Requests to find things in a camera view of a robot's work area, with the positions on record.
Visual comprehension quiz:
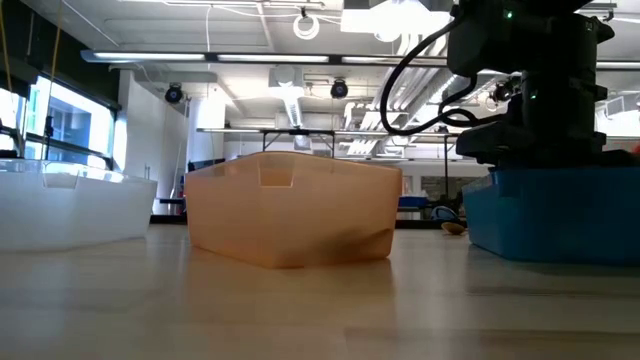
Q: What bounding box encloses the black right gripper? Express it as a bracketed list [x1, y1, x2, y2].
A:
[455, 121, 640, 170]

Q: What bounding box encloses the teal plastic bin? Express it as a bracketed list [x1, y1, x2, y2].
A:
[462, 167, 640, 267]

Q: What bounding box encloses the orange plastic bin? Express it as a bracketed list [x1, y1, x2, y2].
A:
[183, 151, 404, 270]

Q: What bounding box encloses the black ceiling spotlight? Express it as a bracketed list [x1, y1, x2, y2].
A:
[329, 78, 350, 100]
[164, 83, 185, 105]

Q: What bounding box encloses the long ceiling light bar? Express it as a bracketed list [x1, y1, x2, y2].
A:
[79, 48, 640, 72]

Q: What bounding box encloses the window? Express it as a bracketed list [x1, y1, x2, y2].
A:
[0, 74, 117, 171]

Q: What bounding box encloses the clear plastic bin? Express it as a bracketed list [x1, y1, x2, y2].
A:
[0, 158, 159, 253]

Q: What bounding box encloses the black frame table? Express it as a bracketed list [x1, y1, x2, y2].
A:
[443, 133, 464, 199]
[261, 128, 337, 160]

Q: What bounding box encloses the black aluminium table frame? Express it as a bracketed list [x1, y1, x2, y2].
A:
[149, 213, 469, 230]

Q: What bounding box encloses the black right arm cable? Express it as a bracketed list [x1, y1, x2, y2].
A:
[379, 14, 509, 137]

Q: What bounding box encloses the white cable coil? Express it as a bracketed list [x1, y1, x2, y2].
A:
[292, 13, 321, 42]

